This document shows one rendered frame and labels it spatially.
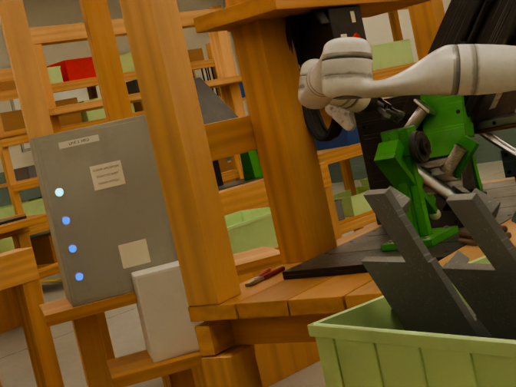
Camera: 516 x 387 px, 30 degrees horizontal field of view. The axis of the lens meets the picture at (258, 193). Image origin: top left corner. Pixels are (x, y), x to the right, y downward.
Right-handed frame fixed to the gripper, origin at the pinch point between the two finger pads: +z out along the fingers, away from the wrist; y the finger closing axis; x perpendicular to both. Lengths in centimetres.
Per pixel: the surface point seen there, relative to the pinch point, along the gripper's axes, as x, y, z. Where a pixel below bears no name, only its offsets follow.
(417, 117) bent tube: 0.8, -0.5, 14.8
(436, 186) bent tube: 11.0, -16.2, 14.8
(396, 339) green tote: 3, -72, -90
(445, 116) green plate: -3.2, -5.1, 18.3
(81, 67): 284, 590, 466
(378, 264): 1, -59, -79
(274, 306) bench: 41, -25, -35
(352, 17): -8.5, 31.8, 13.2
